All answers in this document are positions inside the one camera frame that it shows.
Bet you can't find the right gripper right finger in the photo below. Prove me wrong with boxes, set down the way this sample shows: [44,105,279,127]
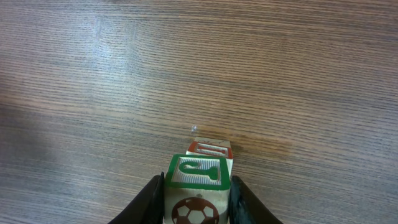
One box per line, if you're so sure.
[228,175,282,224]

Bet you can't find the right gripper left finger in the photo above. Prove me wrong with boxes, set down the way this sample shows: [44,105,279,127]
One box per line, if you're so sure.
[109,172,165,224]

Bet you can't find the yellow sided picture block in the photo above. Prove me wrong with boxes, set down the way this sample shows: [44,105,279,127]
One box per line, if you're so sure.
[164,154,231,224]

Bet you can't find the white block teal side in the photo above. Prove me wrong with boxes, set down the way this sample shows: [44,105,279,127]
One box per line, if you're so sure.
[186,137,233,177]

